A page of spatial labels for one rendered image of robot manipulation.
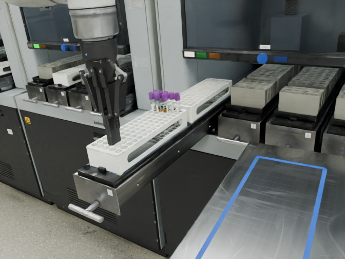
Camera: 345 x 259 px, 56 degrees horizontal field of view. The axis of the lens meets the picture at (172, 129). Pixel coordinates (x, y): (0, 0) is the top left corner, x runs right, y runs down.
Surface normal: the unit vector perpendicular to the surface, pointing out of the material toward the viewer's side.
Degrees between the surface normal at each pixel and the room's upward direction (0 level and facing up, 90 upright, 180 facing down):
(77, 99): 90
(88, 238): 0
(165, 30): 90
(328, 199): 0
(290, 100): 90
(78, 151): 90
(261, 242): 0
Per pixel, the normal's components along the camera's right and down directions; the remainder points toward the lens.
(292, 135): -0.54, 0.38
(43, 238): -0.07, -0.91
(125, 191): 0.84, 0.17
